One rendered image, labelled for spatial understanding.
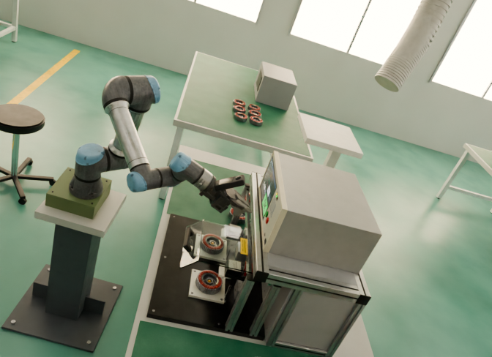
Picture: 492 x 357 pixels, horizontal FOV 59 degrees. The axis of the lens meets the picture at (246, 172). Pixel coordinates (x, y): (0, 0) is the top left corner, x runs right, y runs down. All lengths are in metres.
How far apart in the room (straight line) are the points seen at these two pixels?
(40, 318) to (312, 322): 1.51
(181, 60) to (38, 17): 1.95
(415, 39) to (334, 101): 4.02
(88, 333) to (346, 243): 1.55
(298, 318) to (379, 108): 5.40
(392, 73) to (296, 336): 1.56
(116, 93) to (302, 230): 0.86
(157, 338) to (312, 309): 0.58
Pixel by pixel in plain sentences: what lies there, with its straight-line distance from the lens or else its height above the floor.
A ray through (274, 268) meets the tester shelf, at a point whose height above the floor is 1.12.
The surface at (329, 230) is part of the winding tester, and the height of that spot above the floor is 1.28.
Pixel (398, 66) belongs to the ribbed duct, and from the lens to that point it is 2.66.
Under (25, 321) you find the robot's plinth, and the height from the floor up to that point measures 0.02.
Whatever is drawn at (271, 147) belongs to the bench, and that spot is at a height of 0.74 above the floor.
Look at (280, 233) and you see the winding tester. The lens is 1.57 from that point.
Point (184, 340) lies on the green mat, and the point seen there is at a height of 0.75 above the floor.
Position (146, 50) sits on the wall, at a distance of 6.39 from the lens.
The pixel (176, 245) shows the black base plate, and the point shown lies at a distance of 2.04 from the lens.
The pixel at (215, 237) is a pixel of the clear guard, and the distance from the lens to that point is 1.68.
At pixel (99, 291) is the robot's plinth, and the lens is 2.80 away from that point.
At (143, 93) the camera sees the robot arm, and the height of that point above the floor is 1.42.
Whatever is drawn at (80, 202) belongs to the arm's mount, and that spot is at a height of 0.82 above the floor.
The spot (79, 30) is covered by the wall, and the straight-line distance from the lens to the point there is 6.57.
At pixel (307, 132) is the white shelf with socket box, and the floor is 1.20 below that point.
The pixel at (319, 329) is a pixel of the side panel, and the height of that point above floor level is 0.88.
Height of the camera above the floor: 2.11
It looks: 29 degrees down
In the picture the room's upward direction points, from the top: 20 degrees clockwise
